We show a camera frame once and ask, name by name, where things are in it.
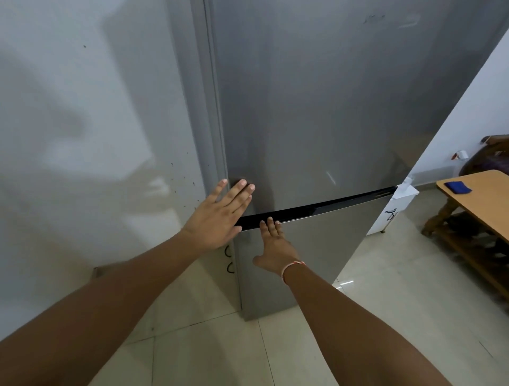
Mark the person's right hand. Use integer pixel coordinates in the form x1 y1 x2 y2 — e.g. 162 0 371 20
252 216 302 277

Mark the person's left hand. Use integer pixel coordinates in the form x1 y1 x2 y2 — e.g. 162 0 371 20
181 178 256 253

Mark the white marble drawer cabinet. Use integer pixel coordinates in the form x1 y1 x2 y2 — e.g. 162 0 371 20
365 177 420 236

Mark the grey refrigerator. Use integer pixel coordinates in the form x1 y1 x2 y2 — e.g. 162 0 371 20
165 0 509 322

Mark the person's right forearm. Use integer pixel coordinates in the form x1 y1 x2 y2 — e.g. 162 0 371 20
283 264 454 386

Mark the person's left forearm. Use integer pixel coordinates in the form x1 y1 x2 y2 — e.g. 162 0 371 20
0 230 204 386

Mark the pink thread wrist band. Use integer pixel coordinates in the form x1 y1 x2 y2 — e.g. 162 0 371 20
280 260 307 286

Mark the blue folded cloth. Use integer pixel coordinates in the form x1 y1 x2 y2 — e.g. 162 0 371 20
444 181 473 195

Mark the wooden table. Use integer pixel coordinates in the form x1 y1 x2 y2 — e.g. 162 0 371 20
421 170 509 303

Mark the wooden sofa purple upholstery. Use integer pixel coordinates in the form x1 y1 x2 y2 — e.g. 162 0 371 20
459 134 509 178

